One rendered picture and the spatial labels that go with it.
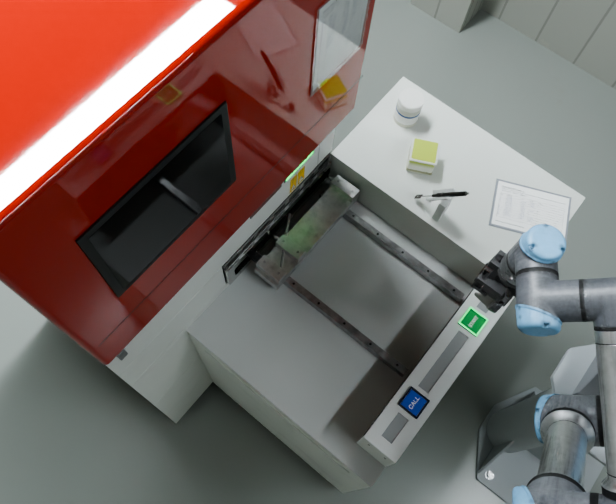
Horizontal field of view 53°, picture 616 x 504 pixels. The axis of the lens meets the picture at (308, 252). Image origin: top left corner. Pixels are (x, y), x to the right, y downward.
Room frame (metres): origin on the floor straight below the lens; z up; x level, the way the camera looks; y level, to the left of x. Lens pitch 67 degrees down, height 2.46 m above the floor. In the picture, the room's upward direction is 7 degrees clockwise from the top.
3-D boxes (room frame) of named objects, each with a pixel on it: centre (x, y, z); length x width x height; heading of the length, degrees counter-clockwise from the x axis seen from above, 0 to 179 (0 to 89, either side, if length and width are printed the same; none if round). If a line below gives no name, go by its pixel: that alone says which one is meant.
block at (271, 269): (0.58, 0.09, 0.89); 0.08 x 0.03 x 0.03; 57
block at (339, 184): (0.86, -0.08, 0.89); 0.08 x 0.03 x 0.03; 57
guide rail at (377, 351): (0.50, -0.08, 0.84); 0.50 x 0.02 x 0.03; 57
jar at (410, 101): (1.07, -0.23, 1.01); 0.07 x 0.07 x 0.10
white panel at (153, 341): (0.59, 0.20, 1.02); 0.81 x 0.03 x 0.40; 147
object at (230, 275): (0.73, 0.09, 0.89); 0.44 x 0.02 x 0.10; 147
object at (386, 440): (0.38, -0.37, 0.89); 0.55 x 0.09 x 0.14; 147
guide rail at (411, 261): (0.72, -0.23, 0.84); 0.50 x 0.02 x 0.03; 57
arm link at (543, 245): (0.49, -0.42, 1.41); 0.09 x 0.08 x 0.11; 0
